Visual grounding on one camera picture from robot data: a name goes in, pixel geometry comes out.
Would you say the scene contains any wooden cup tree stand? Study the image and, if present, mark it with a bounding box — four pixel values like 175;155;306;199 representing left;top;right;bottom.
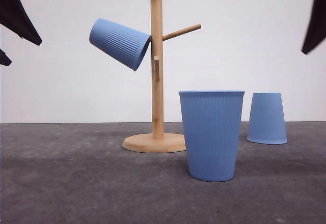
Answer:
122;0;202;153

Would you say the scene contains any blue ribbed cup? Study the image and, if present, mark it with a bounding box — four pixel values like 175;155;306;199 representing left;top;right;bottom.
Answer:
179;91;245;182
247;93;288;144
89;19;152;71

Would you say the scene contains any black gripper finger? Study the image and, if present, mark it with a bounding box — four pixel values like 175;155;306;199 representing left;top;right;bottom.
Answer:
0;49;12;66
302;0;326;55
0;0;42;46

